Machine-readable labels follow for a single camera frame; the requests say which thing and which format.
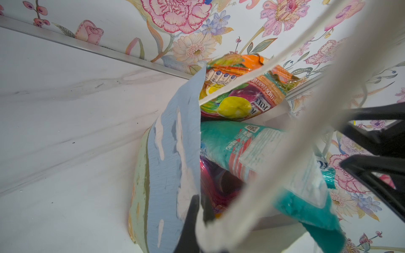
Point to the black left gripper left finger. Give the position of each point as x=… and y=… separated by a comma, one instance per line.
x=188, y=242

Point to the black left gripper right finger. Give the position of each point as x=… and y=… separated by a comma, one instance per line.
x=208, y=212

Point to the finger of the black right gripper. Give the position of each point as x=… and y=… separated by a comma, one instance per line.
x=384, y=176
x=388, y=141

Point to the purple Fox's candy packet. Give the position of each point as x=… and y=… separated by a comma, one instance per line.
x=219, y=185

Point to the landscape print paper bag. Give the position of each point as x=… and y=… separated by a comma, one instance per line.
x=168, y=159

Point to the teal Fox's candy packet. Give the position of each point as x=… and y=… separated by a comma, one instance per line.
x=245, y=151

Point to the orange Fox's fruits packet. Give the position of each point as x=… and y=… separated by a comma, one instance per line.
x=249, y=99

